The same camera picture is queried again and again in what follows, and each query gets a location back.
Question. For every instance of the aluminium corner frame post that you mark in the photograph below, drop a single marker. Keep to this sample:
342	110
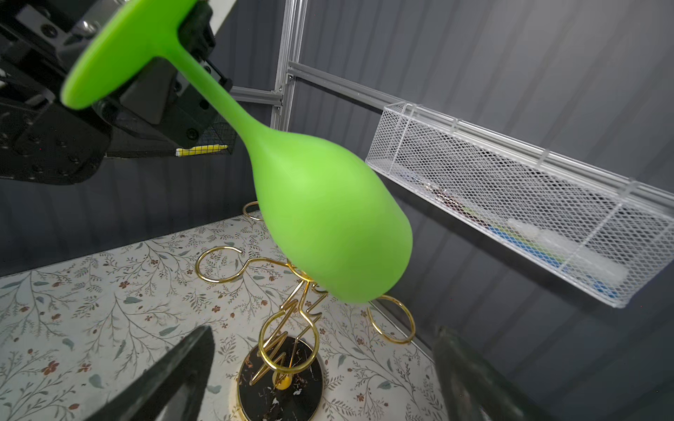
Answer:
289	53

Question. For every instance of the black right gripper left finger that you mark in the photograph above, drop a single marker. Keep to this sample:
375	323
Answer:
172	389

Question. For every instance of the green wine glass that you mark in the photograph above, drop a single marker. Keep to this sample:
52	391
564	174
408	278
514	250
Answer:
325	208

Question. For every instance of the white mesh wall basket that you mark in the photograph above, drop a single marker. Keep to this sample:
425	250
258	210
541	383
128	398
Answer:
608	242

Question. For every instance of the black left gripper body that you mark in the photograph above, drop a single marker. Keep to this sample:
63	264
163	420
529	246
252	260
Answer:
42	140

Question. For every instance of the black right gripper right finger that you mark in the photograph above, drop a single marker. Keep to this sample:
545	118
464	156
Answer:
472	389

